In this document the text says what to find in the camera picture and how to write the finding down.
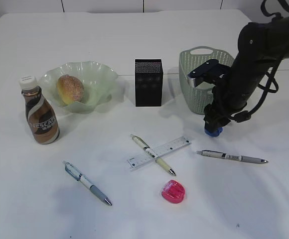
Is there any clear plastic ruler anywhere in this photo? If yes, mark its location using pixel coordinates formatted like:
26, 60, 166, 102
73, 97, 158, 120
127, 136, 191, 170

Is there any pink pencil sharpener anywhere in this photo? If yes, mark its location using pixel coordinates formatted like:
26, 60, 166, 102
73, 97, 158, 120
161, 180, 185, 204

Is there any white grey pen right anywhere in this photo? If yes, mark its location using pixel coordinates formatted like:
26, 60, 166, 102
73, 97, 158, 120
196, 150, 269, 164

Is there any brown Nescafe coffee bottle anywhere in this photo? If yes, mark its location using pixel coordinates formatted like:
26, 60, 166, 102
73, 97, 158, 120
19, 76, 60, 144

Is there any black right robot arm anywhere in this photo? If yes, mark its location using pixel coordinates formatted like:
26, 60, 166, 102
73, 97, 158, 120
201, 17, 289, 135

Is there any golden bread roll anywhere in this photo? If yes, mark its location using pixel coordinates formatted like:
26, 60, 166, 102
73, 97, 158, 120
56, 75, 84, 105

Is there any white pen grey grip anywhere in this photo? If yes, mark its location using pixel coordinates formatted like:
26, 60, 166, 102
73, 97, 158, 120
63, 161, 113, 206

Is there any cream barrel pen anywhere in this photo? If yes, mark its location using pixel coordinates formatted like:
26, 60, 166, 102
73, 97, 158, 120
130, 134, 176, 176

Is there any black mesh pen holder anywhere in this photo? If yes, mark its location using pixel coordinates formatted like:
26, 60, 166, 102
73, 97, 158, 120
135, 59, 163, 107

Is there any green glass ruffled plate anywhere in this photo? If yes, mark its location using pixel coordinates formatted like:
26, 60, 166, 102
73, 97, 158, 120
38, 61, 118, 114

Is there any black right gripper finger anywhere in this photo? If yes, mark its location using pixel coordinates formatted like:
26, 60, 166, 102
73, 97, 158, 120
204, 121, 221, 132

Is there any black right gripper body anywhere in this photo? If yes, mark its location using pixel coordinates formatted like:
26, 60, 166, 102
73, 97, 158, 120
204, 84, 252, 124

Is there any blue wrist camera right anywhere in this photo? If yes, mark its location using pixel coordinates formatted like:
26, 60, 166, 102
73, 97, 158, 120
187, 59, 230, 88

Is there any blue pencil sharpener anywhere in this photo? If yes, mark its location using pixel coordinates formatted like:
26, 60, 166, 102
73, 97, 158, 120
204, 127, 223, 137

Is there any green plastic woven basket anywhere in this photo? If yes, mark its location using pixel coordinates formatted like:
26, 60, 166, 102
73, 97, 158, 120
179, 46, 234, 115

